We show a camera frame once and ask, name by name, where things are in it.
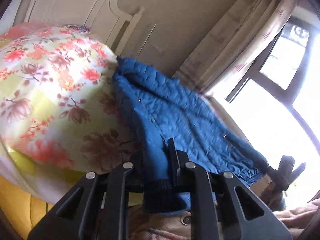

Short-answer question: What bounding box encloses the blue quilted down jacket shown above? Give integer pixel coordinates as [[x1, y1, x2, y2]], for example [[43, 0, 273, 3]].
[[112, 56, 287, 217]]

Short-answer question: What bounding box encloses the floral bed quilt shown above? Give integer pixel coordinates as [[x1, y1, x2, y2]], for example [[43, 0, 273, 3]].
[[1, 23, 140, 204]]

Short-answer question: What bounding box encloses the sailboat print curtain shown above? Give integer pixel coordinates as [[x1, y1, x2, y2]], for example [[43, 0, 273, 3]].
[[173, 0, 298, 99]]

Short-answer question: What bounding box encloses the floral embroidered pillow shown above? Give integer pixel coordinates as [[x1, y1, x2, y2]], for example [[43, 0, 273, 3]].
[[64, 24, 91, 34]]

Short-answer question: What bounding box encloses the silver desk lamp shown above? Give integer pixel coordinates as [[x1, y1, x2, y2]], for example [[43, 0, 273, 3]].
[[135, 23, 157, 59]]

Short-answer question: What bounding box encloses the white wooden headboard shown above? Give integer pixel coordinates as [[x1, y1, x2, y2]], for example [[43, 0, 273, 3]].
[[24, 0, 145, 55]]

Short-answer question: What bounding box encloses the dark window frame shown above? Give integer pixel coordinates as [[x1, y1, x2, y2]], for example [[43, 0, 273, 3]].
[[226, 17, 319, 163]]

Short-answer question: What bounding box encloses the wall socket switch plate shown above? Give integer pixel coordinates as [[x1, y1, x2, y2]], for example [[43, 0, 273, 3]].
[[150, 44, 165, 56]]

